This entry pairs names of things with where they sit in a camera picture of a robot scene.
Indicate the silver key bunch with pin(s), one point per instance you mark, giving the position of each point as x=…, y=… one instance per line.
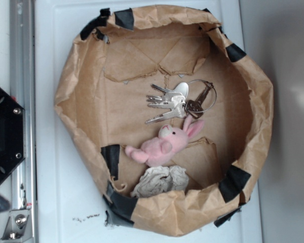
x=175, y=101

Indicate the pink plush bunny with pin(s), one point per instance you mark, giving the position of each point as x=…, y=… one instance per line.
x=170, y=141

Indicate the brown paper bag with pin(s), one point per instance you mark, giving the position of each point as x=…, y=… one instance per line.
x=101, y=99

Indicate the crumpled white paper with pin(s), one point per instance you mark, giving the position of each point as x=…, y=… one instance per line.
x=157, y=180

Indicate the white tray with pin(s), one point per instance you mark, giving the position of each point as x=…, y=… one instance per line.
x=70, y=207

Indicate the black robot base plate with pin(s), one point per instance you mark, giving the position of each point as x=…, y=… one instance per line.
x=11, y=135

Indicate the aluminium frame rail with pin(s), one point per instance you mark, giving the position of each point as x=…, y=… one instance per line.
x=20, y=221

